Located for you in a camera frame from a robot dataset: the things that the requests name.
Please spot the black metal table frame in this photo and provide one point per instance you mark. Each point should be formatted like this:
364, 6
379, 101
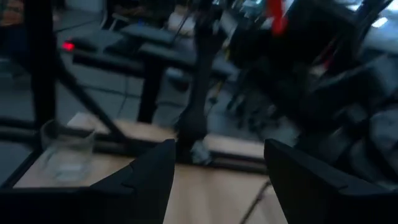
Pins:
40, 62

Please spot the clear glass mug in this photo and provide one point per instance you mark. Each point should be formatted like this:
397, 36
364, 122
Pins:
66, 161

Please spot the black desk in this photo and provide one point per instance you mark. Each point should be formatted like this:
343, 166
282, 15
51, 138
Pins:
149, 46

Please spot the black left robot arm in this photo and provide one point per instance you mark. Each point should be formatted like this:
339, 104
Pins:
196, 121

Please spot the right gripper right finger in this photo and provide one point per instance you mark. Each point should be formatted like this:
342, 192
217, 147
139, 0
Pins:
304, 193

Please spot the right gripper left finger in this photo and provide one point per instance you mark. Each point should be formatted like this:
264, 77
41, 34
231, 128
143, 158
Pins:
149, 186

